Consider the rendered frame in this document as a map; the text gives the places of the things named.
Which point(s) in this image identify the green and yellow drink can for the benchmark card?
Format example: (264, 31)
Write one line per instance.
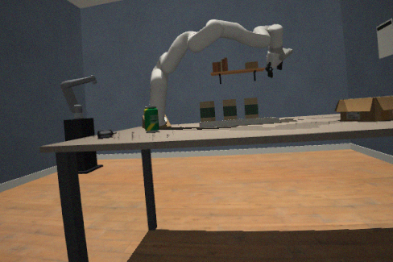
(151, 119)

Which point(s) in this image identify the open brown cardboard box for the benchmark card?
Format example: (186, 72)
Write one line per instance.
(366, 109)

